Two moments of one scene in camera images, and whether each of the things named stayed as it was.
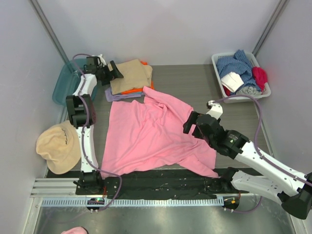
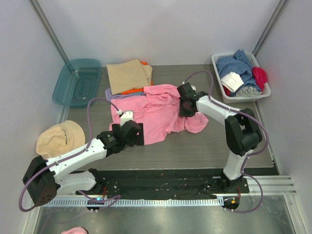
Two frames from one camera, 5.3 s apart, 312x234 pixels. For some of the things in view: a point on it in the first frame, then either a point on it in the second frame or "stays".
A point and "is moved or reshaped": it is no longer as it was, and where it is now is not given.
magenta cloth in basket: x=261 y=77 stays
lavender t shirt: x=110 y=97 stays
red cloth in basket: x=227 y=91 stays
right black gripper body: x=193 y=124 → x=183 y=91
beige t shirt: x=136 y=75 stays
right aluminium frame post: x=280 y=9 stays
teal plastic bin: x=68 y=80 stays
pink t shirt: x=139 y=135 is moved or reshaped
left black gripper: x=107 y=73 → x=140 y=134
